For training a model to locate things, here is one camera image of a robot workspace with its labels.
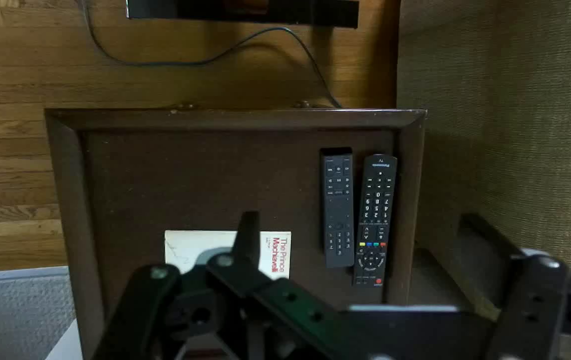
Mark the plain black remote control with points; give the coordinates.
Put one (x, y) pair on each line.
(338, 200)

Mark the dark brown wooden side table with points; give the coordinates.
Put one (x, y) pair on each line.
(198, 180)

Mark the olive fabric sofa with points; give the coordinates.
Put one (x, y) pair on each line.
(532, 132)

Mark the white paperback book red title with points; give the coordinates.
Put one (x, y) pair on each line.
(192, 247)

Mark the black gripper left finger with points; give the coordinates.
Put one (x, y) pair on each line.
(147, 306)

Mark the black remote with coloured buttons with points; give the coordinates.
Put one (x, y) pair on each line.
(376, 207)

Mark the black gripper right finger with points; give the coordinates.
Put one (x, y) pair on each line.
(528, 301)

